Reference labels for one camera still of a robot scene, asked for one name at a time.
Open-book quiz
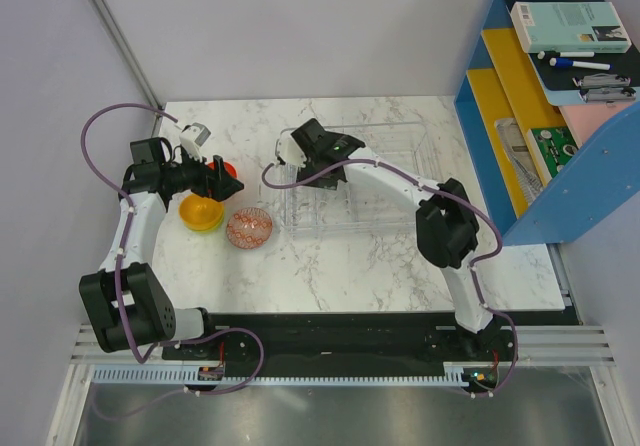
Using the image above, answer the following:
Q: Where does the clear bag with spiral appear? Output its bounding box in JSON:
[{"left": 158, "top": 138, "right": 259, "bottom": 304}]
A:
[{"left": 494, "top": 118, "right": 543, "bottom": 205}]

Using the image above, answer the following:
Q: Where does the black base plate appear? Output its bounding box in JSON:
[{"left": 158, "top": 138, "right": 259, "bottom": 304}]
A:
[{"left": 162, "top": 312, "right": 515, "bottom": 376}]

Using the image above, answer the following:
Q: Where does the aluminium frame rail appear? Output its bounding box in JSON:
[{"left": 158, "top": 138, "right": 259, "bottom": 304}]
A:
[{"left": 70, "top": 325, "right": 615, "bottom": 367}]

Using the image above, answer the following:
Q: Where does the black clipboard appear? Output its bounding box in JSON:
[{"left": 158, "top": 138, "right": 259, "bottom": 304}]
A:
[{"left": 504, "top": 0, "right": 639, "bottom": 91}]

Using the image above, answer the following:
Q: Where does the upper grey binder clip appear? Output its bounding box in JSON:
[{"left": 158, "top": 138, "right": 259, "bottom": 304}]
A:
[{"left": 572, "top": 73, "right": 631, "bottom": 89}]

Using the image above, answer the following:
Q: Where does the clear plastic dish rack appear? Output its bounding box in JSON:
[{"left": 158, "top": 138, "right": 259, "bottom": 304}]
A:
[{"left": 278, "top": 122, "right": 443, "bottom": 236}]

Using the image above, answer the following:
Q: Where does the green circuit board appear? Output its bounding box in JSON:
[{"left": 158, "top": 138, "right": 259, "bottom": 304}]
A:
[{"left": 525, "top": 126, "right": 578, "bottom": 186}]

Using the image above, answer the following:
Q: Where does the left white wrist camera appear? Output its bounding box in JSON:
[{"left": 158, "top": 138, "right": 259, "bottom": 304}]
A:
[{"left": 179, "top": 123, "right": 211, "bottom": 162}]

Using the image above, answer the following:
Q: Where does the red plastic bowl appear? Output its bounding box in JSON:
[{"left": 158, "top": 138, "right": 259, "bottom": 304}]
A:
[{"left": 208, "top": 161, "right": 237, "bottom": 179}]

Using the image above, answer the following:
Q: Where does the red patterned glass bowl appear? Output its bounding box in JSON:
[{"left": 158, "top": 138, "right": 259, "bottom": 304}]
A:
[{"left": 225, "top": 207, "right": 273, "bottom": 250}]

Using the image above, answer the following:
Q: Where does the yellow plastic bowl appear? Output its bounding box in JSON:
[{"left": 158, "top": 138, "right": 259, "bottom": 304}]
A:
[{"left": 178, "top": 194, "right": 225, "bottom": 221}]

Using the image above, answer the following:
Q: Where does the purple cable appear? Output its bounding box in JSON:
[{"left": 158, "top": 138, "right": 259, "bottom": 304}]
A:
[
  {"left": 81, "top": 103, "right": 265, "bottom": 420},
  {"left": 261, "top": 159, "right": 519, "bottom": 399}
]

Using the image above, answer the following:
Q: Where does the lower grey binder clip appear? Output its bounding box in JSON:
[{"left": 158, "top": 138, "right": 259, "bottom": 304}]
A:
[{"left": 579, "top": 86, "right": 636, "bottom": 104}]

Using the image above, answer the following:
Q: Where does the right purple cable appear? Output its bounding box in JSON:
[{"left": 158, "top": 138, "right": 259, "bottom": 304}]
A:
[{"left": 261, "top": 159, "right": 519, "bottom": 399}]

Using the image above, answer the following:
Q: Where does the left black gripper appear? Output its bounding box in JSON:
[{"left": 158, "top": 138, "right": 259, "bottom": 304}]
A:
[{"left": 161, "top": 145, "right": 243, "bottom": 203}]

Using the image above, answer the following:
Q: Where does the grey binder clip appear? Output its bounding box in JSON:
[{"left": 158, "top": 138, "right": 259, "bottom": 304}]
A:
[
  {"left": 579, "top": 86, "right": 636, "bottom": 104},
  {"left": 572, "top": 73, "right": 631, "bottom": 89}
]

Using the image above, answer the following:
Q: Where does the white marker black cap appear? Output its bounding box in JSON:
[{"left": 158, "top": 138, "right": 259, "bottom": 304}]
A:
[{"left": 537, "top": 51, "right": 595, "bottom": 60}]

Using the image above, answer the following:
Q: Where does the white slotted cable duct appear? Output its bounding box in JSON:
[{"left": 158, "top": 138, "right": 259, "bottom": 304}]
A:
[{"left": 91, "top": 364, "right": 469, "bottom": 387}]

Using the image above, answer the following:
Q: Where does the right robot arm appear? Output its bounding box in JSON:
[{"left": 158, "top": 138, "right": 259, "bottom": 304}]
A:
[{"left": 276, "top": 119, "right": 497, "bottom": 360}]

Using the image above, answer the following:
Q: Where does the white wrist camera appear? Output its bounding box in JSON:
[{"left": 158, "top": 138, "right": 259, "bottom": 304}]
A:
[
  {"left": 275, "top": 136, "right": 306, "bottom": 168},
  {"left": 179, "top": 123, "right": 211, "bottom": 162}
]

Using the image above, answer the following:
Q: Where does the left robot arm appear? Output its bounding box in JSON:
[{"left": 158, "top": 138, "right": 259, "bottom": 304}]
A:
[{"left": 79, "top": 138, "right": 244, "bottom": 359}]

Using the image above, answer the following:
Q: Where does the blue wooden shelf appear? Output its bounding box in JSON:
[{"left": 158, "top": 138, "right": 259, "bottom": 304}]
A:
[{"left": 454, "top": 0, "right": 639, "bottom": 246}]

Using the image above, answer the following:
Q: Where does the green plastic bowl underneath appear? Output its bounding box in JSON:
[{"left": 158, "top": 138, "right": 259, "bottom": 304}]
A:
[{"left": 183, "top": 215, "right": 224, "bottom": 234}]

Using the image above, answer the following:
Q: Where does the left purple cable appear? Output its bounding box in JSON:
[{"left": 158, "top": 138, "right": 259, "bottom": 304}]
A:
[{"left": 81, "top": 103, "right": 265, "bottom": 420}]

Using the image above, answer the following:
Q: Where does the white marker blue cap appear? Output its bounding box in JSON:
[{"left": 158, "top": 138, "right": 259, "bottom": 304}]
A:
[{"left": 549, "top": 58, "right": 611, "bottom": 71}]

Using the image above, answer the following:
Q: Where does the light green book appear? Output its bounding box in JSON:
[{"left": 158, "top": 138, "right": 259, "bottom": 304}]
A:
[{"left": 510, "top": 2, "right": 632, "bottom": 54}]

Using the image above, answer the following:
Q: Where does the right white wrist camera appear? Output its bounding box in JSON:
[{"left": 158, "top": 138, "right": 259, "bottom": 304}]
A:
[{"left": 275, "top": 136, "right": 306, "bottom": 168}]

